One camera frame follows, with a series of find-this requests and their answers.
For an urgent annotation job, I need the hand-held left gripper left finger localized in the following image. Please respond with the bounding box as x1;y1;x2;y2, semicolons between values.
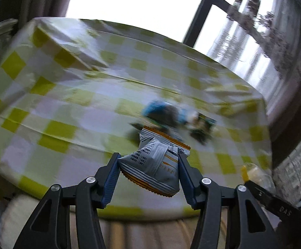
13;152;121;249

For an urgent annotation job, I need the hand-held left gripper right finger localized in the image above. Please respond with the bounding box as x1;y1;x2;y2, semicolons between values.
178;148;279;249

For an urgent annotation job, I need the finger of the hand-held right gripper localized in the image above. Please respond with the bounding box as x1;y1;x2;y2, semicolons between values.
244;179;270;206

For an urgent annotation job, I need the yellow trimmed clear bread packet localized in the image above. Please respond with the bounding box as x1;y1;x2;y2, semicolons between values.
240;162;276;193

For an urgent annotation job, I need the grey orange trimmed snack packet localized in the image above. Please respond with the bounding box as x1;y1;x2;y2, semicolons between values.
118;126;191;196

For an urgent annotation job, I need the white lace curtain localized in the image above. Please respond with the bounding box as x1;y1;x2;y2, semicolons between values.
272;143;301;187

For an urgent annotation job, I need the striped beige sofa cushion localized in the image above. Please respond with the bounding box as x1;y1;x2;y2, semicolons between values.
0;194;244;249

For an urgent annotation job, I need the dark green snack packet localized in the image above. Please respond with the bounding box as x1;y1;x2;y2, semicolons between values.
189;112;217;146

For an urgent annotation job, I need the blue edged clear snack packet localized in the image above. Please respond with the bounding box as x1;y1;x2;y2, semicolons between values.
141;100;190;128

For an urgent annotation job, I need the yellow white checkered tablecloth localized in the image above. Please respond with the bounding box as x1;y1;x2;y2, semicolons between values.
0;17;272;218

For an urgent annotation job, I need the brown curtain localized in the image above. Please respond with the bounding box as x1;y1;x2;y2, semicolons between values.
18;0;78;29
264;0;301;166

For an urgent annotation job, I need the sheer patterned curtain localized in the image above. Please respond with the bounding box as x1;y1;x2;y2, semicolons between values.
207;0;296;101

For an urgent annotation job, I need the dark window frame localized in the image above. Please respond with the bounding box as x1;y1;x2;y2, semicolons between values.
163;0;236;48

